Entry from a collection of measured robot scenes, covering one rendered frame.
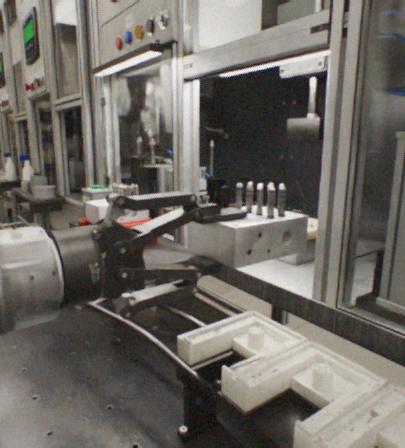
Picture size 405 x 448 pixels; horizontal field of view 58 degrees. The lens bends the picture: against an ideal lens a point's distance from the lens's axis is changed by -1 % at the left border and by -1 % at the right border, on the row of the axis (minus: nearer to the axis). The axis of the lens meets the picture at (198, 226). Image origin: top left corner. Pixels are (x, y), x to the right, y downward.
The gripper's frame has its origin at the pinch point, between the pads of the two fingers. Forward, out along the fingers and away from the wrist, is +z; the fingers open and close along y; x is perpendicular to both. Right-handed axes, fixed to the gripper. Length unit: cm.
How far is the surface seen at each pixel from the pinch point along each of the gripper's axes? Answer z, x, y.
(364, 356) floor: 151, 58, -106
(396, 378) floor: 146, 38, -106
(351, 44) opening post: 18.8, -3.9, 24.0
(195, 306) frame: 35, 55, -41
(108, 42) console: 19, 75, 39
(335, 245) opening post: 18.6, -4.1, -3.4
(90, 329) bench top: 0, 52, -36
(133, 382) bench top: -1.1, 26.0, -36.0
